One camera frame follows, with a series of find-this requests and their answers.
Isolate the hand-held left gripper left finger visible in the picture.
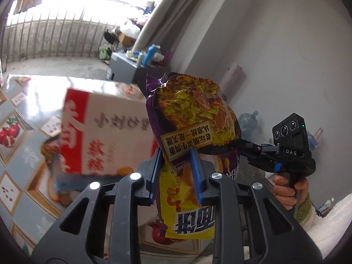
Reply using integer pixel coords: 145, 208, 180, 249
30, 147, 165, 264

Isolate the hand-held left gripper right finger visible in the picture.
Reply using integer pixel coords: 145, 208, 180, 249
190, 146, 322, 264

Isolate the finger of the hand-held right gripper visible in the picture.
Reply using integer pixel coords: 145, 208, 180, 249
237, 140, 276, 157
247, 155, 281, 174

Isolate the red white carton box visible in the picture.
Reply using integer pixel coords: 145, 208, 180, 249
51, 86, 160, 198

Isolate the purple yellow noodle packet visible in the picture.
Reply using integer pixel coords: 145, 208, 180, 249
146, 72, 242, 240

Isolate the person's right forearm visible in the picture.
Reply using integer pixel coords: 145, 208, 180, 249
295, 192, 352, 253

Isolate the person's right hand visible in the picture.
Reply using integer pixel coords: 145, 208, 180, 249
272, 176, 308, 211

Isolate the large blue water jug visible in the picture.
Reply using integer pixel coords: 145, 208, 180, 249
238, 110, 260, 141

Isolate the pink rolled mat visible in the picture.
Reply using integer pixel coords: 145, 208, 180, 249
220, 63, 245, 94

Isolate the grey cabinet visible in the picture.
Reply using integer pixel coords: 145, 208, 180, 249
109, 50, 172, 86

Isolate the blue plastic bottle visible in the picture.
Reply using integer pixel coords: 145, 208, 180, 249
141, 46, 158, 66

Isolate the cardboard box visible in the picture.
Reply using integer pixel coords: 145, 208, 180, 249
118, 31, 138, 46

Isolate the grey curtain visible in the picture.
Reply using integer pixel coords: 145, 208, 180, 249
133, 0, 218, 53

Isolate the metal window railing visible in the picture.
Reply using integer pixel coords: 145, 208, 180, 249
0, 0, 143, 62

